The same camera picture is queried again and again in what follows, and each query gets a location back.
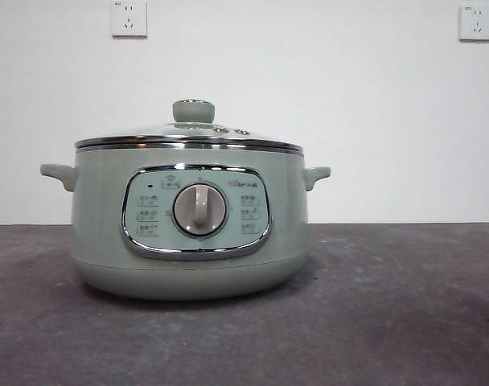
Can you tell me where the pale green electric pot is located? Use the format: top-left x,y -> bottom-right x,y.
39,145 -> 332,302

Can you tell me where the white wall socket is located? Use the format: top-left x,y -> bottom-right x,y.
458,4 -> 489,43
110,0 -> 149,40

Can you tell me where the glass lid with green knob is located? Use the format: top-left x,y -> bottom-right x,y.
74,98 -> 304,154

